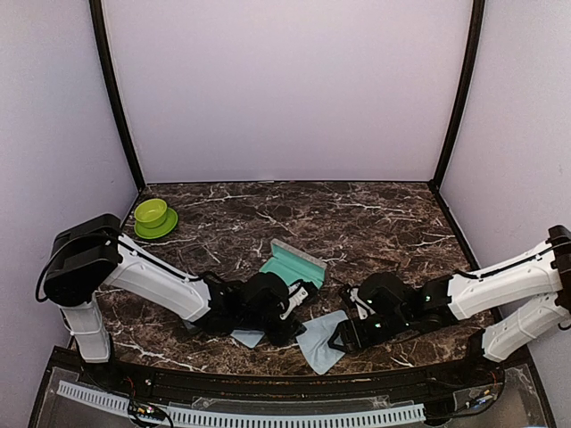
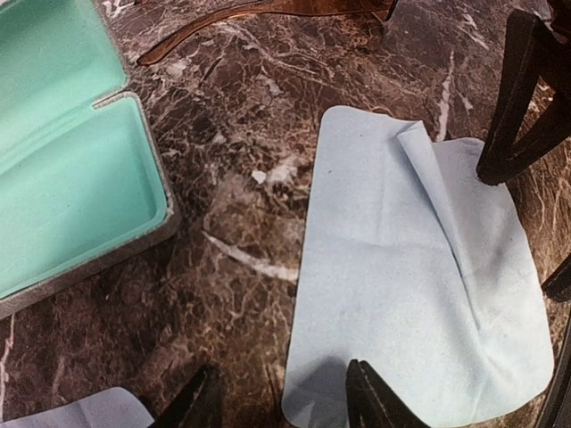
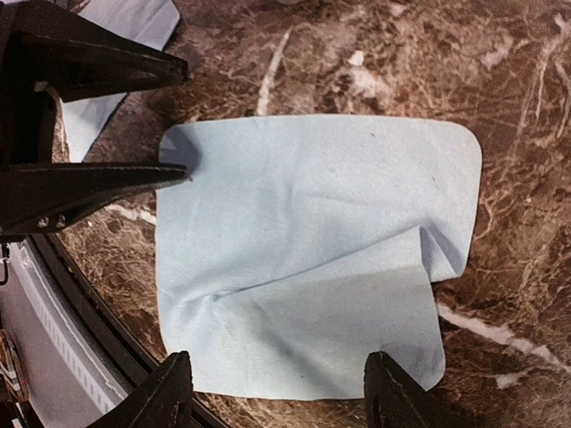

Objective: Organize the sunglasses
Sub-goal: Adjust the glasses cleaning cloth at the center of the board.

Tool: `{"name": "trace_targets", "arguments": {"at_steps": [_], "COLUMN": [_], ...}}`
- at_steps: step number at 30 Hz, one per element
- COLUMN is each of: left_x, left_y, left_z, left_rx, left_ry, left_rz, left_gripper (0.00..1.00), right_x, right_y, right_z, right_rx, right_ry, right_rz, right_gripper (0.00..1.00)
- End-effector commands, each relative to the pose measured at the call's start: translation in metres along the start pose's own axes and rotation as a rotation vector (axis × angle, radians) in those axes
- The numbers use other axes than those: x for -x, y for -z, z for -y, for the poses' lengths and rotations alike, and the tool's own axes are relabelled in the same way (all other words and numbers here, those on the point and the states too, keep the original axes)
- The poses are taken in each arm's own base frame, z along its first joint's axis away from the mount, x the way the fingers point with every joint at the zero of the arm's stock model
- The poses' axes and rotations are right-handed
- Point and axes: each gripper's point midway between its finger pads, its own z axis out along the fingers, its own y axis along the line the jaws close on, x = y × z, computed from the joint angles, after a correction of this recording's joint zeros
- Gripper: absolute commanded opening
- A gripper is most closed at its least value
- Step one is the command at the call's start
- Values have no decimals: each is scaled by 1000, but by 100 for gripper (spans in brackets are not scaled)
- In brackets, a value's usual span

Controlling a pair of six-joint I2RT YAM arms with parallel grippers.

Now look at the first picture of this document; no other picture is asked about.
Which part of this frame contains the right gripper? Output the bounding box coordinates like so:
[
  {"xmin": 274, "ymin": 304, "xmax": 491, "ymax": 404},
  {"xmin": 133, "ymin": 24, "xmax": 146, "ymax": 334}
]
[{"xmin": 328, "ymin": 309, "xmax": 411, "ymax": 354}]

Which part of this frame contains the blue cleaning cloth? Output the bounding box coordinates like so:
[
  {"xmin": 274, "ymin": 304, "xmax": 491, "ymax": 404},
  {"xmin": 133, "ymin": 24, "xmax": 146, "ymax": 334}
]
[
  {"xmin": 231, "ymin": 329, "xmax": 265, "ymax": 349},
  {"xmin": 296, "ymin": 310, "xmax": 348, "ymax": 375}
]

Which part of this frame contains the light grey glasses case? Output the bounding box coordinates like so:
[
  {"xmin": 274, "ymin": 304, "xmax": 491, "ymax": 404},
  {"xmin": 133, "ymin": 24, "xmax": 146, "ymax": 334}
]
[{"xmin": 259, "ymin": 238, "xmax": 327, "ymax": 296}]

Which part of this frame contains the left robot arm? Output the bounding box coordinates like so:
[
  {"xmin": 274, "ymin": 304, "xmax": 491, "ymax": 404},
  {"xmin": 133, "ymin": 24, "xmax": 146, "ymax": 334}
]
[{"xmin": 35, "ymin": 214, "xmax": 309, "ymax": 389}]

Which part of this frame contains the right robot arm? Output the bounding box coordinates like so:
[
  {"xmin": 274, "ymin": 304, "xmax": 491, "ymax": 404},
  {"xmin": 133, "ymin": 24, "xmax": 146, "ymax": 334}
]
[{"xmin": 327, "ymin": 225, "xmax": 570, "ymax": 387}]

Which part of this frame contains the dark grey glasses case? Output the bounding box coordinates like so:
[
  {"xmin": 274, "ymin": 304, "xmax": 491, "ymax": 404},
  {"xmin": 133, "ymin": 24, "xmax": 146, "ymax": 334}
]
[{"xmin": 183, "ymin": 320, "xmax": 209, "ymax": 335}]

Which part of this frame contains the green bowl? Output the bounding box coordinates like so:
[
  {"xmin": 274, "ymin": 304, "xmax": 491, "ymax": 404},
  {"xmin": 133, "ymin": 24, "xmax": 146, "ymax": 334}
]
[{"xmin": 134, "ymin": 198, "xmax": 178, "ymax": 240}]

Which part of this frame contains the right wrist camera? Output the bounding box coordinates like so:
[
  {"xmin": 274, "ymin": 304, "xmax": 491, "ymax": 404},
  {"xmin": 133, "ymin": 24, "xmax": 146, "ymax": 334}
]
[{"xmin": 339, "ymin": 284, "xmax": 367, "ymax": 319}]

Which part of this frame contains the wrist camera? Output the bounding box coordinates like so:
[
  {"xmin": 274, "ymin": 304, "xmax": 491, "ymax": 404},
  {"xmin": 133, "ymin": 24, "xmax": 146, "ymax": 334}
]
[
  {"xmin": 279, "ymin": 279, "xmax": 319, "ymax": 320},
  {"xmin": 339, "ymin": 284, "xmax": 367, "ymax": 319}
]

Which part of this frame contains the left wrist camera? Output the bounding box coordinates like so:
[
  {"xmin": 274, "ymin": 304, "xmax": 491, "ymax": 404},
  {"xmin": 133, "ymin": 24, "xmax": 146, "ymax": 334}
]
[{"xmin": 279, "ymin": 279, "xmax": 319, "ymax": 320}]

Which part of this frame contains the black front rail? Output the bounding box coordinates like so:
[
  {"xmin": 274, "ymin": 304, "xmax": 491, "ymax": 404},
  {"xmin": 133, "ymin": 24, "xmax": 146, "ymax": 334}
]
[{"xmin": 49, "ymin": 347, "xmax": 503, "ymax": 402}]

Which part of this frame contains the white cable duct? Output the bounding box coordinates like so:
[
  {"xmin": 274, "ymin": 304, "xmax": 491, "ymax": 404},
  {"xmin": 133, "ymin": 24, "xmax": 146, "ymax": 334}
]
[{"xmin": 56, "ymin": 381, "xmax": 426, "ymax": 428}]

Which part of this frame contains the right black frame post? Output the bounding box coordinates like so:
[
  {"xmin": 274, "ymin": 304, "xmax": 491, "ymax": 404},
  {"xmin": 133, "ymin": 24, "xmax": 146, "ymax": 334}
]
[{"xmin": 428, "ymin": 0, "xmax": 485, "ymax": 193}]

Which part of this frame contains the black frame post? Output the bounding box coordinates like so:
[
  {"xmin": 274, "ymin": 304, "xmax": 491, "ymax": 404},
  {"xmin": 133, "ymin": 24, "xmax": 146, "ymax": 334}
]
[
  {"xmin": 428, "ymin": 0, "xmax": 485, "ymax": 193},
  {"xmin": 88, "ymin": 0, "xmax": 146, "ymax": 192}
]

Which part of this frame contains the left black frame post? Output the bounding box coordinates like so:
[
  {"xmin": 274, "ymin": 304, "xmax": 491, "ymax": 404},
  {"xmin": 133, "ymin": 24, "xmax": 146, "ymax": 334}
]
[{"xmin": 88, "ymin": 0, "xmax": 146, "ymax": 192}]

